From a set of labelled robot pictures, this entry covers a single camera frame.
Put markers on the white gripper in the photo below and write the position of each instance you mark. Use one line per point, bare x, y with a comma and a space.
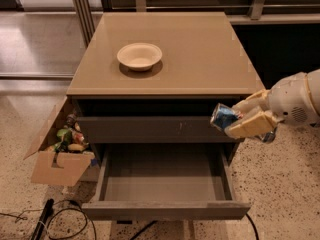
290, 100

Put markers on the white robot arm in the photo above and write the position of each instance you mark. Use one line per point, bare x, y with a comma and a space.
294, 100

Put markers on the grey drawer cabinet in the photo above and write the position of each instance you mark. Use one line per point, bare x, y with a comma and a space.
203, 64

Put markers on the open grey middle drawer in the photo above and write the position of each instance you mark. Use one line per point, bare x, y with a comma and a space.
165, 182

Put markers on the closed grey top drawer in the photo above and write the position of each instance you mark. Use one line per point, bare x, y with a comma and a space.
152, 129

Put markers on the white paper bowl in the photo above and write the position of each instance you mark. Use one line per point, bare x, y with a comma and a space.
139, 56

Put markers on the toy items in box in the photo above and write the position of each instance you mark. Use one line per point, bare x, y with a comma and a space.
70, 137

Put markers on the cardboard box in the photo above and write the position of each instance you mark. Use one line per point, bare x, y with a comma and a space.
63, 168

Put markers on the black rod tool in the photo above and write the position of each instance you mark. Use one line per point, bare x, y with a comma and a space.
46, 212

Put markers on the metal window frame post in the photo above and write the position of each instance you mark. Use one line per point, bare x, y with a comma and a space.
83, 11

